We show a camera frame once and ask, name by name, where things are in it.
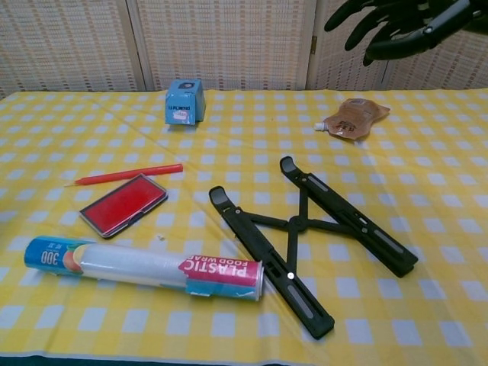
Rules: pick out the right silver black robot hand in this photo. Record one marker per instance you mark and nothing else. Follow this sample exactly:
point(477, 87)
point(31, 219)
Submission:
point(404, 42)

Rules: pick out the black folding laptop stand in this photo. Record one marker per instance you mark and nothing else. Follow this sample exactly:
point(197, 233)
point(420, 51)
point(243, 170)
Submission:
point(293, 223)

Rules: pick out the plastic food wrap roll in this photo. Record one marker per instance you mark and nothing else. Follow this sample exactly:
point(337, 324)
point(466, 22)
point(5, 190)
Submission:
point(133, 265)

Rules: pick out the brass screen hinge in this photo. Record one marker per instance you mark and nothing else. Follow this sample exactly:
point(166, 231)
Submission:
point(314, 44)

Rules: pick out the brown spout pouch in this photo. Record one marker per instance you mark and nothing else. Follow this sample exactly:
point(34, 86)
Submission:
point(354, 120)

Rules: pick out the beige woven folding screen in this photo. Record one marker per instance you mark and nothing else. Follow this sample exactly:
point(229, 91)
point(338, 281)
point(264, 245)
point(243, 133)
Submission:
point(228, 38)

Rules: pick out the yellow white checked tablecloth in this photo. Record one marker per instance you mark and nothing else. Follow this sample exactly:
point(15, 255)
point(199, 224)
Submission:
point(244, 152)

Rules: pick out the small blue cardboard box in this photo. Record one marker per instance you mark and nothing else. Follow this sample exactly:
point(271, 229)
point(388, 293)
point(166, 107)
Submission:
point(183, 103)

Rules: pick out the red pen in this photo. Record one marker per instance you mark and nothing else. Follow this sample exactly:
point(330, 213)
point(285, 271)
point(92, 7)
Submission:
point(152, 171)

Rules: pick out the red ink stamp pad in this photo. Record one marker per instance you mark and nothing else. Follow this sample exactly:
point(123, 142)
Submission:
point(122, 206)

